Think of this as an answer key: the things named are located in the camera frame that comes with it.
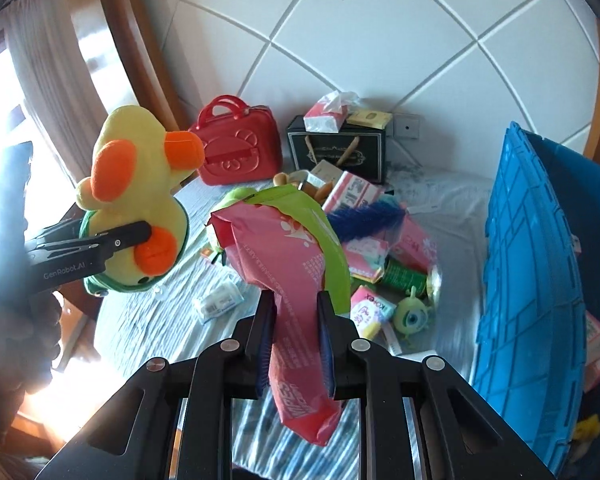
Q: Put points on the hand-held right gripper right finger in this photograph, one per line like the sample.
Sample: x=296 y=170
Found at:
x=327 y=345

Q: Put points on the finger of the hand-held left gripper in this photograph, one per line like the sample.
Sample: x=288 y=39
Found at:
x=60 y=230
x=120 y=240

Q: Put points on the blue plastic crate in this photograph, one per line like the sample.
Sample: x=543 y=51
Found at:
x=535 y=285

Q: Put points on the pink white tissue box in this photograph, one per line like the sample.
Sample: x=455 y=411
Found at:
x=325 y=117

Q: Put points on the blue fluffy duster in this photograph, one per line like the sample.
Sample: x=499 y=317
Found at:
x=365 y=220

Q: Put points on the green can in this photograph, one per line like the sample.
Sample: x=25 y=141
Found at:
x=405 y=275

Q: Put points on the pink striped tissue pack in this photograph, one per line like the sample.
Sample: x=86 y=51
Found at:
x=352 y=192

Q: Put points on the pink white green pack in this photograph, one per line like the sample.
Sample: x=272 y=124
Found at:
x=367 y=257

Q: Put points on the striped bed sheet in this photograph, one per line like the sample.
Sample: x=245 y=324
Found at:
x=150 y=325

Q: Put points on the pink floral packet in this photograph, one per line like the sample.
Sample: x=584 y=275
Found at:
x=417 y=242

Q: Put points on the brown teddy plush toy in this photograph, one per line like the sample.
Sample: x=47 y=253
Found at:
x=285 y=180

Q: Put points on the orange white long box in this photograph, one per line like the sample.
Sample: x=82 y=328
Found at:
x=211 y=254

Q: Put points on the yellow duck plush toy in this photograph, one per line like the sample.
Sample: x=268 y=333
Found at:
x=130 y=170

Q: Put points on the small yellow plush toy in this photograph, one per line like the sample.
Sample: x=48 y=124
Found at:
x=587 y=432

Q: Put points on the person's left hand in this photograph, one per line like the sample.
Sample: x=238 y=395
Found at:
x=20 y=345

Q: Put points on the pink sanitary pad pack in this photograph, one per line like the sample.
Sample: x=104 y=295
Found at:
x=372 y=310

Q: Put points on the white wipes packet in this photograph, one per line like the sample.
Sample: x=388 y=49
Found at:
x=220 y=302

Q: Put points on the wall socket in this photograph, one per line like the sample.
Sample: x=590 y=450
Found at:
x=407 y=126

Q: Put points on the white padded wooden headboard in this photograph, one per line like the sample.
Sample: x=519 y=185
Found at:
x=380 y=35

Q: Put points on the pink and green plastic packet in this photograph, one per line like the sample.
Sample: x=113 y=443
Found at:
x=290 y=270

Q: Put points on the flat yellow box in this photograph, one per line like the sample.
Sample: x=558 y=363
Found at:
x=372 y=118

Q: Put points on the red white small box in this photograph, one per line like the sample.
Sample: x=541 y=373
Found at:
x=392 y=337

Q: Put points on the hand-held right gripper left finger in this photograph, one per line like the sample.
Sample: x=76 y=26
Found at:
x=262 y=340

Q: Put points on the green one-eyed monster plush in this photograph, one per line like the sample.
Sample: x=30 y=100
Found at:
x=412 y=315

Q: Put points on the beige curtain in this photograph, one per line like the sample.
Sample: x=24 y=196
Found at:
x=55 y=85

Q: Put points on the red hard carry case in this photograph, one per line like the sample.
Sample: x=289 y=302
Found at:
x=240 y=145

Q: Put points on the black gift box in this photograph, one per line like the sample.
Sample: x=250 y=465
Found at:
x=360 y=152

